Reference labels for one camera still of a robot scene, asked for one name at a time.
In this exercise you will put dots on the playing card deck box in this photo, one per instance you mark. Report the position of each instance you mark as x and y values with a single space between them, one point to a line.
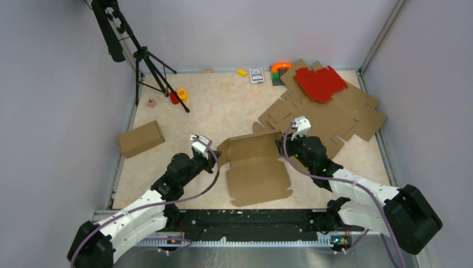
256 75

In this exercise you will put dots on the stack of brown cardboard blanks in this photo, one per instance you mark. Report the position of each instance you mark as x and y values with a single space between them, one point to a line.
349 112

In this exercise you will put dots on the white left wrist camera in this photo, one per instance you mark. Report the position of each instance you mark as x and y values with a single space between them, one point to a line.
201 144

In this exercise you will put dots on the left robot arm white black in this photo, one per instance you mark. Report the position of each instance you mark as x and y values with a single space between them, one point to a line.
101 244

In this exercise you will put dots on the red flat cardboard blank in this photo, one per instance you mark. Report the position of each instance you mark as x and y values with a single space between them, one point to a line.
320 85

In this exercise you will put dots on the yellow small block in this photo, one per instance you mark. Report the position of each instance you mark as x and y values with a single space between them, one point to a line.
242 72

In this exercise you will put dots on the orange green toy block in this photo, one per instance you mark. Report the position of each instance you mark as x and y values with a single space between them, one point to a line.
277 70

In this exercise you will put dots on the red yellow toy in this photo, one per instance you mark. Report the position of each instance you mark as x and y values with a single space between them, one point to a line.
182 95

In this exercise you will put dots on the brown cardboard box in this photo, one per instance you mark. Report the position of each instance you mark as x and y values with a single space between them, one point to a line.
255 175
140 139

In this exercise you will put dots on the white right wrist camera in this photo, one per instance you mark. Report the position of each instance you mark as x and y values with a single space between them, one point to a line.
301 126

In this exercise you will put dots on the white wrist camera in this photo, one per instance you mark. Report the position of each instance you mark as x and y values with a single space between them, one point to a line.
201 144
301 126

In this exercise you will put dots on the folded brown cardboard box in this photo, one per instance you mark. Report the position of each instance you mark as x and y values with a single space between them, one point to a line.
140 139

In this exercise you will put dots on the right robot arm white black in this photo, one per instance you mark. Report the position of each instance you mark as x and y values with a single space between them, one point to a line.
402 214

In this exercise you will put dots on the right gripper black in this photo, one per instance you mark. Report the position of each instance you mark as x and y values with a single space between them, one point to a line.
290 143

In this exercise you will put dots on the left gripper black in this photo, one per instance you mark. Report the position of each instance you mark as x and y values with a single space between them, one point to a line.
210 162

